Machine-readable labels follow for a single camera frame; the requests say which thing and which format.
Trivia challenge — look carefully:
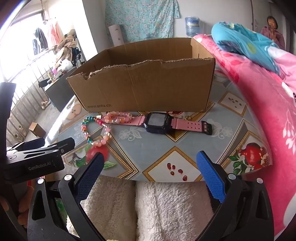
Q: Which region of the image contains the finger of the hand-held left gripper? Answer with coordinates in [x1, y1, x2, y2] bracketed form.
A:
[23, 138, 46, 150]
[45, 137, 76, 155]

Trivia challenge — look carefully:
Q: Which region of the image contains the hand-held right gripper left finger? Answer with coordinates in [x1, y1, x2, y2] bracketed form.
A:
[28, 152, 105, 241]

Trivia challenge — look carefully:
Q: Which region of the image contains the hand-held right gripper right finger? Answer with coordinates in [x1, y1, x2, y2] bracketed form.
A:
[196, 151, 274, 241]

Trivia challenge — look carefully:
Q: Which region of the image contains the multicolour bead bracelet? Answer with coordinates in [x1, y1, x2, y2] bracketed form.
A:
[81, 116, 112, 147]

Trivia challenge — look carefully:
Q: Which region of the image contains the pink strap digital watch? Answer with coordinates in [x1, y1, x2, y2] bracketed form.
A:
[126, 112, 213, 135]

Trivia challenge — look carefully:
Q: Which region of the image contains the brown cardboard box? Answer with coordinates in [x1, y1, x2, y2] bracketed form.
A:
[66, 37, 216, 112]

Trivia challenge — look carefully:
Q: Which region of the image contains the person's left hand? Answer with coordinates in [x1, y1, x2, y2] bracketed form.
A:
[0, 189, 30, 229]

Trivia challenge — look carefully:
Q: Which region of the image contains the small cardboard box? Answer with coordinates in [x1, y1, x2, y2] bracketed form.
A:
[29, 122, 47, 138]

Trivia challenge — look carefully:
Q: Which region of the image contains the metal window railing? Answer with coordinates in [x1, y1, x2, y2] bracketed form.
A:
[0, 49, 60, 149]

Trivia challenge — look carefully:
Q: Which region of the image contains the dark side table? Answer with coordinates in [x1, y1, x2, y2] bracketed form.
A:
[45, 67, 80, 113]

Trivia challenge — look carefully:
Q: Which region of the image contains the wheelchair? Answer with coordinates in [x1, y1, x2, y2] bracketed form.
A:
[73, 46, 87, 67]

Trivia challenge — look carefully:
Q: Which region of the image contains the pink floral blanket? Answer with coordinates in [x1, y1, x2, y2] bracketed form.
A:
[193, 34, 296, 237]

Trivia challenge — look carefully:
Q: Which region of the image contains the pile of brown clothes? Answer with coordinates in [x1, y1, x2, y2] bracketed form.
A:
[54, 29, 78, 61]

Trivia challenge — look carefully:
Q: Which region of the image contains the dark hanging jacket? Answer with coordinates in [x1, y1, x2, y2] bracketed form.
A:
[32, 27, 48, 55]

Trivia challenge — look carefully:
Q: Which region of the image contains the pink hanging garment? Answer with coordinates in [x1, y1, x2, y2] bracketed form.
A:
[47, 22, 62, 45]

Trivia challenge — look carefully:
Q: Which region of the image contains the white paper roll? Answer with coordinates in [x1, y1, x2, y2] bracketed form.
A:
[109, 24, 125, 48]

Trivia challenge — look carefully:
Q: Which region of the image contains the floral hanging cloth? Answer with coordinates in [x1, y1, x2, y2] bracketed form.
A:
[105, 0, 180, 43]

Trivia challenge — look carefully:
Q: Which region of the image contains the blue water bottle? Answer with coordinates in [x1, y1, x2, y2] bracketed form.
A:
[184, 16, 201, 37]

